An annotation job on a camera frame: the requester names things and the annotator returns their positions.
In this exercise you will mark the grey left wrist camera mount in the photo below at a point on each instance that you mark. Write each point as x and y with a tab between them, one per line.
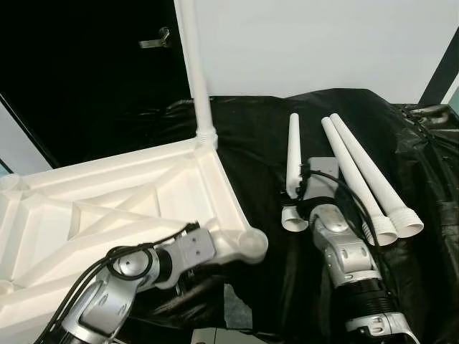
190	251

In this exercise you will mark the pale tape patch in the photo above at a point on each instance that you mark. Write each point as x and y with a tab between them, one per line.
237	308

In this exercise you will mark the black window frame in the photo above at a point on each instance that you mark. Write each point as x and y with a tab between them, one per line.
446	72

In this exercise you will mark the black plastic cover sheet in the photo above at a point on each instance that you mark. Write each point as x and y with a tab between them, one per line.
416	287

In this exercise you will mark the teal glass panel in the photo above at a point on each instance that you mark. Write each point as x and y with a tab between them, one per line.
453	100

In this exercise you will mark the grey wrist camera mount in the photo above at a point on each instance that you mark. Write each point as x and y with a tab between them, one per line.
190	251
321	179

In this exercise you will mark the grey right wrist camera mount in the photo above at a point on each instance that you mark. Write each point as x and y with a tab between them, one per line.
321	179

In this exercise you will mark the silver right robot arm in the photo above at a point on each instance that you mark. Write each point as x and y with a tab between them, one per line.
351	258

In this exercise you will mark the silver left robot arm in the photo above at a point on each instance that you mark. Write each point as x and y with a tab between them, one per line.
107	308

